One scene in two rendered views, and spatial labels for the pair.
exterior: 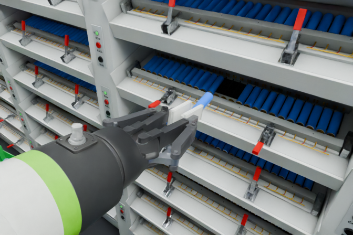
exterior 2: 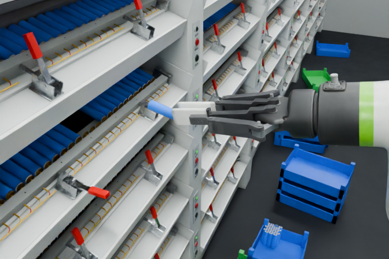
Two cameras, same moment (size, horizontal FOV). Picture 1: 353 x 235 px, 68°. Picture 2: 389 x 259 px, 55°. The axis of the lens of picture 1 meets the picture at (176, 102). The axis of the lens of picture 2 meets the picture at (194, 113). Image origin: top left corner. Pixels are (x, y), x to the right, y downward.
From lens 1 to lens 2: 71 cm
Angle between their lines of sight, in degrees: 81
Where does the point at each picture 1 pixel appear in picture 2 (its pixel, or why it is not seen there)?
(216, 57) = (113, 75)
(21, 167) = (377, 83)
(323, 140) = (161, 82)
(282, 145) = not seen: hidden behind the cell
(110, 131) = (300, 92)
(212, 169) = (123, 208)
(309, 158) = (169, 99)
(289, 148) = not seen: hidden behind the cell
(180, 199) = not seen: outside the picture
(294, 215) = (172, 154)
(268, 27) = (106, 22)
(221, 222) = (144, 247)
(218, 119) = (119, 143)
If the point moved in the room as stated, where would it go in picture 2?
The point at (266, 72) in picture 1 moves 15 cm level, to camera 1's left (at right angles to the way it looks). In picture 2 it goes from (143, 55) to (149, 89)
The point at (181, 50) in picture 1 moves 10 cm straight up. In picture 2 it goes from (79, 100) to (68, 39)
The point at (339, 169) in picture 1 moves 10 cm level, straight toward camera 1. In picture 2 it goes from (178, 89) to (212, 99)
